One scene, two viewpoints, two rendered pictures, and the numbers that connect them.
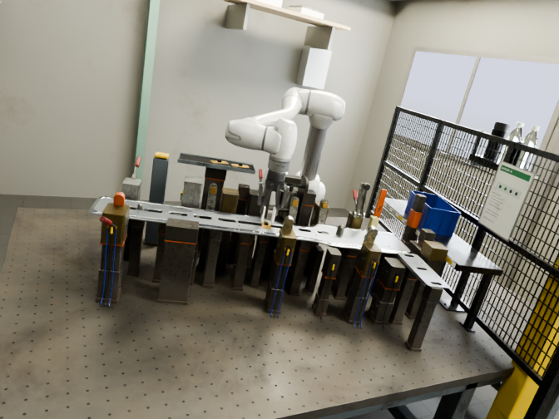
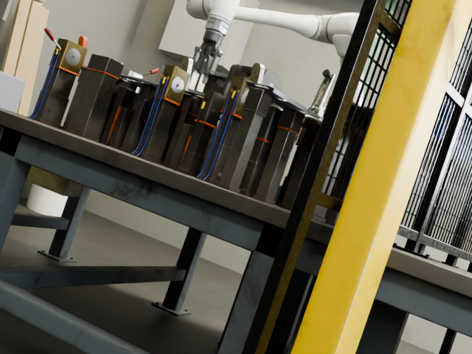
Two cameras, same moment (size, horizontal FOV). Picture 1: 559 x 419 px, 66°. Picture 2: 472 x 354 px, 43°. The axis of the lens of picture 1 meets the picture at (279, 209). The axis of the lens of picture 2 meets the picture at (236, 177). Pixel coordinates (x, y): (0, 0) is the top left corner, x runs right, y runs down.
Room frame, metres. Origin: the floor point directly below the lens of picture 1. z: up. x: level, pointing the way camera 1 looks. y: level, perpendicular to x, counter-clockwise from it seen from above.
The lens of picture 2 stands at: (0.48, -1.95, 0.72)
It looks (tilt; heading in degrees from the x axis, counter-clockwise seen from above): 1 degrees up; 51
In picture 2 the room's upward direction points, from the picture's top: 19 degrees clockwise
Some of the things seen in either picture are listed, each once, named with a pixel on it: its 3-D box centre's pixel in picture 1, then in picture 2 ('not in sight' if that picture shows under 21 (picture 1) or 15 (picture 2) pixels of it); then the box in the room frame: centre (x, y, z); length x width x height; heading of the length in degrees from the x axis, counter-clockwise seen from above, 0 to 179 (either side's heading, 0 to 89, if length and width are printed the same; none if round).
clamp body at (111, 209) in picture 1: (111, 255); (56, 83); (1.42, 0.57, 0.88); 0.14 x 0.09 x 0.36; 13
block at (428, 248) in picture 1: (423, 280); (326, 159); (1.79, -0.71, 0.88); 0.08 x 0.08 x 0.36; 13
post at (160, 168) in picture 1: (156, 201); not in sight; (1.97, 0.60, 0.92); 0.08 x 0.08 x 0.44; 13
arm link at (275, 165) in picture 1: (279, 164); (217, 27); (1.75, 0.04, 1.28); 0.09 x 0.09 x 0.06
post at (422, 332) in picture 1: (423, 317); (244, 140); (1.52, -0.65, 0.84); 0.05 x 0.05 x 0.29; 13
